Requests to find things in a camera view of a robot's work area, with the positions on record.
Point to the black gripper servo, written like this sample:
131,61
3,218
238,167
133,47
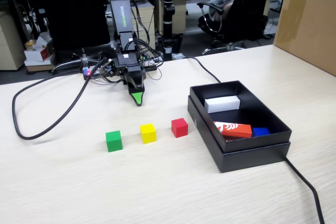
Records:
126,61

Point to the yellow wooden cube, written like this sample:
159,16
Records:
148,134

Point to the green wooden cube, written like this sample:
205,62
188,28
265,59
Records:
114,142

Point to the red wooden cube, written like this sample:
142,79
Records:
179,129

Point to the black cardboard box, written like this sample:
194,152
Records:
249,155

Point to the large brown cardboard box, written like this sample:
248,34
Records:
307,24

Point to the controller board with red LED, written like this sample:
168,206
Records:
88,72

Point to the white rectangular block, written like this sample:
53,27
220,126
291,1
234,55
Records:
221,104

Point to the black mesh office chair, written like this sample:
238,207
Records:
76,11

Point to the white and red carton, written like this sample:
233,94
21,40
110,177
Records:
36,54

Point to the orange printed rectangular block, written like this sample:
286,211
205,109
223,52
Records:
236,130

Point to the yellow tape roll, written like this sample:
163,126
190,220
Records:
31,43

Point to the blue wooden cube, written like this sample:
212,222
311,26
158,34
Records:
260,131

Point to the black armrest office chair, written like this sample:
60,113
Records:
249,11

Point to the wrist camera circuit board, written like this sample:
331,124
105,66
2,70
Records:
107,69

